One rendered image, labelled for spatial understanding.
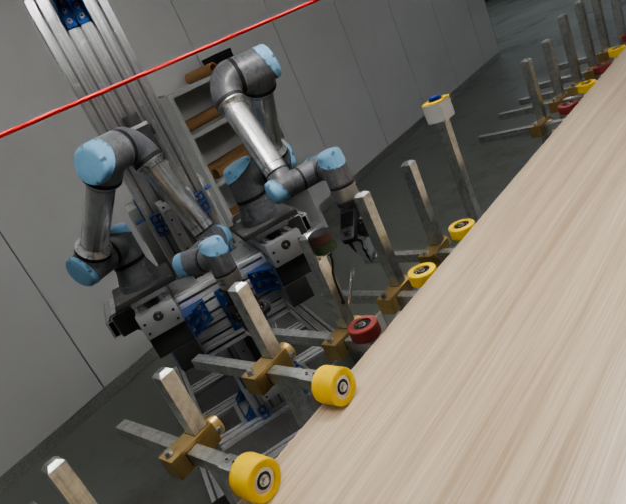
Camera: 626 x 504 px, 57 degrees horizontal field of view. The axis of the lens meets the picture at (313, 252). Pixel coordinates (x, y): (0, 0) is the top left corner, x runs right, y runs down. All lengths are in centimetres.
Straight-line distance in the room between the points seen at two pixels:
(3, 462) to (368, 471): 309
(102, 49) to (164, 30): 256
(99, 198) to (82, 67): 58
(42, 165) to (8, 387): 135
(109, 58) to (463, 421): 170
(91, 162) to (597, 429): 137
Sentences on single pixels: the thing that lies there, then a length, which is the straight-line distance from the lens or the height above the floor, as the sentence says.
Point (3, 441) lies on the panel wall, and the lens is 393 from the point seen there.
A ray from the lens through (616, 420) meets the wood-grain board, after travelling 103.
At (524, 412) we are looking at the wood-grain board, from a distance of 107.
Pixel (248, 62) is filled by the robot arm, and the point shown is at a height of 157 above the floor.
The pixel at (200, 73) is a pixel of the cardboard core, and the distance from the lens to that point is 451.
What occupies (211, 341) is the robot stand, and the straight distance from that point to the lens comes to 220.
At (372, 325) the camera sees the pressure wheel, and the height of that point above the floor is 91.
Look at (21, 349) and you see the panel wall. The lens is 389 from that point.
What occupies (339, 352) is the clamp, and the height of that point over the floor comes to 84.
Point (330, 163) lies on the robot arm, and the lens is 165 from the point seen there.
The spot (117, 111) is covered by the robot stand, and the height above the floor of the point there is 160.
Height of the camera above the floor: 160
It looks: 20 degrees down
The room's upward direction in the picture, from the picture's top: 25 degrees counter-clockwise
